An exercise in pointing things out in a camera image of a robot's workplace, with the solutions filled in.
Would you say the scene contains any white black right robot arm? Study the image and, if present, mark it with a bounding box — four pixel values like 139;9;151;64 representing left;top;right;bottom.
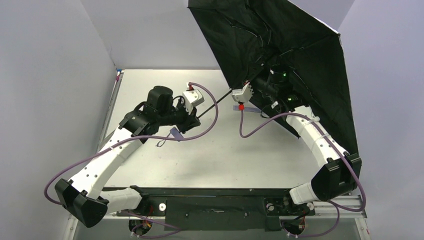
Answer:
245;66;367;212

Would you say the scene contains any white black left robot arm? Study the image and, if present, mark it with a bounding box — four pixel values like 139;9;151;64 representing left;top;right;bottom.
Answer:
54;86;204;228

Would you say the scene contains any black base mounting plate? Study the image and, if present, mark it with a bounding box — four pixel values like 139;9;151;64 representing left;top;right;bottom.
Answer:
120;187;315;232

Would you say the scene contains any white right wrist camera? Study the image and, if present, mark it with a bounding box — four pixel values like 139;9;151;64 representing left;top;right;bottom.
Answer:
231;81;254;104

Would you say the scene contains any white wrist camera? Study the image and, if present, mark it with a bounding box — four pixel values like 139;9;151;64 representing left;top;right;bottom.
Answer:
231;81;254;104
182;89;205;115

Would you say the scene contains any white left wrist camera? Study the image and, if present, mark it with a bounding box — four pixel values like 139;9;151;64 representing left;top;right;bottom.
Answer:
182;89;205;115

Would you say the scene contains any aluminium table edge rail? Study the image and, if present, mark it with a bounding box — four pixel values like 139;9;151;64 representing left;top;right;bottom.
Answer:
95;69;125;153

